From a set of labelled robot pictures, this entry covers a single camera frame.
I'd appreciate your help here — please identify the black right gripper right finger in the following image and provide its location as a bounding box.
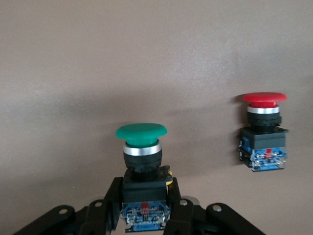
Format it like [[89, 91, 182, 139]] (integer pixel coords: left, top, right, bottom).
[[166, 177, 266, 235]]

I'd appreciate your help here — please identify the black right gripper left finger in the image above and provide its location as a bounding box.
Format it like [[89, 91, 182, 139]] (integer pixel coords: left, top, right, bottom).
[[12, 176, 124, 235]]

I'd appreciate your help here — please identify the green mushroom push button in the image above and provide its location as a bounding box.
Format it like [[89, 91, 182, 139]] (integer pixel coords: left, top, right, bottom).
[[114, 123, 174, 233]]

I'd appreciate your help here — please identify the red mushroom push button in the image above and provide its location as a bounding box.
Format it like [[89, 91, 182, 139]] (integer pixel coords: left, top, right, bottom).
[[237, 92, 290, 173]]

